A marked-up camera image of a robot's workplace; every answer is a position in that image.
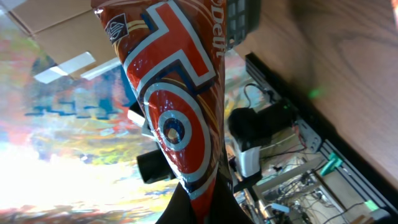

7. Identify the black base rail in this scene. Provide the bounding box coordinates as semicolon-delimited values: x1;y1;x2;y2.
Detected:
245;53;397;222

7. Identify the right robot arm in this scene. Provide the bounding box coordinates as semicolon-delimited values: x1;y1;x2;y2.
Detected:
157;101;295;223

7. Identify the red brown snack bag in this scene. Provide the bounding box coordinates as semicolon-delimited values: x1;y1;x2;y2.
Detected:
91;0;226;223

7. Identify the grey plastic shopping basket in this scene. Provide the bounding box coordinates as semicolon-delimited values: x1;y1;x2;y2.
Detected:
226;0;261;50

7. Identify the brown cardboard side panel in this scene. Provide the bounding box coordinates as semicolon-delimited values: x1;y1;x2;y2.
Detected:
1;0;116;79

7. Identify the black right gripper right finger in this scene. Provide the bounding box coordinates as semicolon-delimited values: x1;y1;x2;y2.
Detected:
211;174;253;224

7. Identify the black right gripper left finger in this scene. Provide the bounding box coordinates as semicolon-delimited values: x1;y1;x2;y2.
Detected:
156;183;197;224

